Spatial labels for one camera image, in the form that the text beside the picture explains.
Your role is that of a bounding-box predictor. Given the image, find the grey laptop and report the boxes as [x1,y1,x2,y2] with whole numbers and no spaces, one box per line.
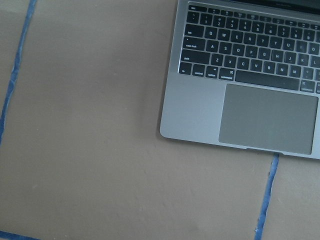
[160,0,320,159]

